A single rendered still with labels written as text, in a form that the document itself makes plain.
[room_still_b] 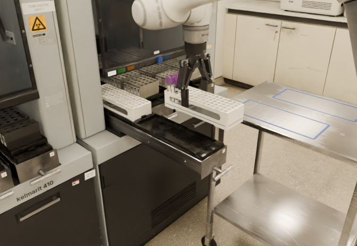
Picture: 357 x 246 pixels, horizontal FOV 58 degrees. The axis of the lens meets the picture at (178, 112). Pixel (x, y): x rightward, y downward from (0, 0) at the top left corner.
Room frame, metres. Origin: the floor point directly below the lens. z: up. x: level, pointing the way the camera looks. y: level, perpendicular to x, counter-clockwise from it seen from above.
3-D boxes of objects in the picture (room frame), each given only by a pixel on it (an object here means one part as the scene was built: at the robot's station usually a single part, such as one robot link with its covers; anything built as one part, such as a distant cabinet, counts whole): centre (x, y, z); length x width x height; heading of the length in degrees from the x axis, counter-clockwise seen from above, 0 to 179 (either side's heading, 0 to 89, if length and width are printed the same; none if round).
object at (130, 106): (1.22, 0.25, 0.83); 0.30 x 0.10 x 0.06; 47
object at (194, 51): (1.09, -0.06, 1.07); 0.08 x 0.07 x 0.09; 136
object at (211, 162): (1.10, 0.12, 0.78); 0.73 x 0.14 x 0.09; 47
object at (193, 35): (1.09, -0.06, 1.15); 0.09 x 0.09 x 0.06
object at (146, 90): (1.33, 0.13, 0.85); 0.12 x 0.02 x 0.06; 137
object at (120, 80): (1.42, 0.23, 0.85); 0.12 x 0.02 x 0.06; 137
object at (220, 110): (1.07, -0.09, 0.89); 0.30 x 0.10 x 0.06; 46
